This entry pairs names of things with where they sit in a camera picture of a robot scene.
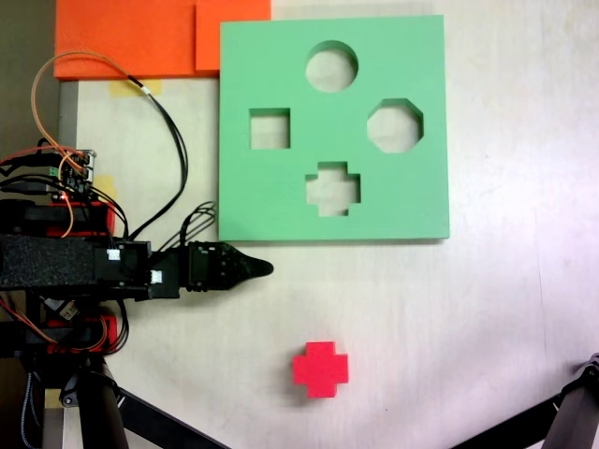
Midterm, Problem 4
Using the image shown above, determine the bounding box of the wide yellow tape strip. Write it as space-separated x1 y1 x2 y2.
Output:
109 79 164 98

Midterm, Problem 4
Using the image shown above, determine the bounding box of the grey metal strip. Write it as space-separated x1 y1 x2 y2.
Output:
57 80 79 150

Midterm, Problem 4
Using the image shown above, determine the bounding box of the large orange block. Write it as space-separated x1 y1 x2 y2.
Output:
53 0 197 80

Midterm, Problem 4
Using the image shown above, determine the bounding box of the red cross block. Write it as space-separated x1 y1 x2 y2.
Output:
292 340 350 399

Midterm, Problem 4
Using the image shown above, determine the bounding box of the black tripod leg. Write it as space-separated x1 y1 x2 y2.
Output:
451 353 599 449
59 359 230 449

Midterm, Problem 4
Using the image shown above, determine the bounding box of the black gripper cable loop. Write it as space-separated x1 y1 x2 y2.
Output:
180 200 220 247

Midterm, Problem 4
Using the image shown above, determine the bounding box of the circuit board with wires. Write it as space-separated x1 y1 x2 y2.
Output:
46 148 99 203

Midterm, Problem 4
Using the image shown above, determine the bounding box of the short black cable pair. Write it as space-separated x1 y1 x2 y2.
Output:
107 298 131 353

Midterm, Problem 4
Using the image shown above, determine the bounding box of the thin orange wire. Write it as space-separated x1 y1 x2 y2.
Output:
30 51 137 238

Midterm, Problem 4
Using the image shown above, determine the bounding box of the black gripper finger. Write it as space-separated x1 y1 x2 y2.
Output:
215 241 274 290

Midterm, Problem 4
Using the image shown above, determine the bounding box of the blue white braided cable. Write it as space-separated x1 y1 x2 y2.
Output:
21 371 44 448

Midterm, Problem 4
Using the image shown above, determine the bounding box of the green shape sorter board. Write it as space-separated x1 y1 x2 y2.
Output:
217 14 451 244

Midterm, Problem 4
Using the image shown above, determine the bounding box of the long black cable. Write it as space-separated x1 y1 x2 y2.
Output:
124 73 189 240

